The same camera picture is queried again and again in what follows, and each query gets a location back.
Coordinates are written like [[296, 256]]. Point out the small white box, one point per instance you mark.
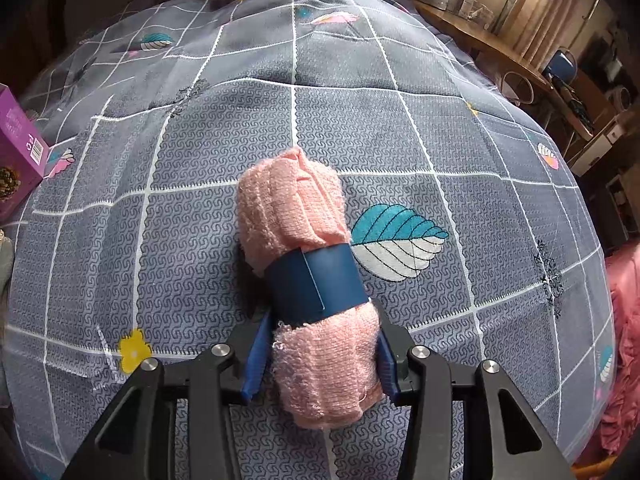
[[465, 2], [484, 11]]

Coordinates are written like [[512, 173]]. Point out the beige floral curtain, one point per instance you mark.
[[550, 10]]

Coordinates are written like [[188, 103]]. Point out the purple cardboard box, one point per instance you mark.
[[20, 150]]

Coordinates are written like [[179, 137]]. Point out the pink ruffled bedding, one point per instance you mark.
[[625, 335]]

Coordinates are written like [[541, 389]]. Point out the blue folding chair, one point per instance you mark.
[[562, 65]]

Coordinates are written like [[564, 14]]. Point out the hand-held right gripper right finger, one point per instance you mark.
[[390, 365]]

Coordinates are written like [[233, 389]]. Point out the grey checked blanket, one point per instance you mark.
[[450, 160]]

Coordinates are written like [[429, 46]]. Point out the pink towel roll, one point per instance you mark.
[[320, 370]]

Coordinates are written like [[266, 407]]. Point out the wooden desk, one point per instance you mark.
[[480, 45]]

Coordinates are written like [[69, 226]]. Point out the white desk fan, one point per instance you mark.
[[620, 96]]

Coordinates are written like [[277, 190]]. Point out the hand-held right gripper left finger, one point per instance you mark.
[[257, 360]]

